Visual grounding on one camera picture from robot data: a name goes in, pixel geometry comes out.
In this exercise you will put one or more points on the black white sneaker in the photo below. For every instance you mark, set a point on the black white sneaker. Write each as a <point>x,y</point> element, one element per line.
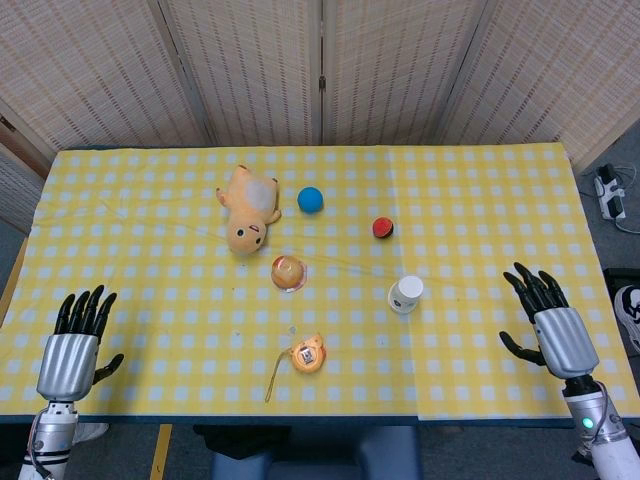
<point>631,315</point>

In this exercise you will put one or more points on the woven folding screen panel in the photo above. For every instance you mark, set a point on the woven folding screen panel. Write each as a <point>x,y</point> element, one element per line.
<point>85,65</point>
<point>555,75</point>
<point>250,65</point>
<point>395,65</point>

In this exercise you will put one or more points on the red black ball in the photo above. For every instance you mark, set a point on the red black ball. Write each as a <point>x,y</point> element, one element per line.
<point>383,228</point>

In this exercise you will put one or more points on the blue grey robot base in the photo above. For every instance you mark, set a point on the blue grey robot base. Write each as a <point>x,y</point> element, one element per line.
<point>350,455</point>

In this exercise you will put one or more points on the yellow white checked tablecloth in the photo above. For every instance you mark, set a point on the yellow white checked tablecloth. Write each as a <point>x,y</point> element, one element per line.
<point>160,280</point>

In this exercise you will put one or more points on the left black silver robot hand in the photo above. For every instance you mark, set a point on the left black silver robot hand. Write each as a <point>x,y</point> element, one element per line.
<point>65,360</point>

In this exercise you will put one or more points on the woven side screen panel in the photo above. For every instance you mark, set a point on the woven side screen panel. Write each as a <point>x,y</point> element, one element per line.
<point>15,185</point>

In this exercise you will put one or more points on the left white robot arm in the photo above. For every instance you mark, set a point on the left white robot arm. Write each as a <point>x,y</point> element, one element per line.
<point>50,440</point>

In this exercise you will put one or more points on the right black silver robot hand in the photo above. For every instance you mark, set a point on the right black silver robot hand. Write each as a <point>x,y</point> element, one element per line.
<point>565,340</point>

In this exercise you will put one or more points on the white paper cup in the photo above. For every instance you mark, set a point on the white paper cup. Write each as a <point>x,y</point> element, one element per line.
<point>406,296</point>

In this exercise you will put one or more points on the clear orange jelly cup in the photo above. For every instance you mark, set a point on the clear orange jelly cup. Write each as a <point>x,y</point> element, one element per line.
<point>287,272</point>

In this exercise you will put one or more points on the white power strip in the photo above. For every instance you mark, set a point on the white power strip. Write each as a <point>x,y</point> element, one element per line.
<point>609,195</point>

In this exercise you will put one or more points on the black floor mat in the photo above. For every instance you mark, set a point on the black floor mat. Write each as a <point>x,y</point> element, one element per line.
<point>620,277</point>

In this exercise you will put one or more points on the yellow floor tape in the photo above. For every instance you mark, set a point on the yellow floor tape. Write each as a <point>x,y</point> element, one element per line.
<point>161,450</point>

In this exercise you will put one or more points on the yellow plush animal toy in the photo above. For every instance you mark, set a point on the yellow plush animal toy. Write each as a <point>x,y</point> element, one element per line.
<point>247,210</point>

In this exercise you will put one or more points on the blue ball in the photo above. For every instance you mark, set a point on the blue ball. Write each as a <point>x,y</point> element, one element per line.
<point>310,200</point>

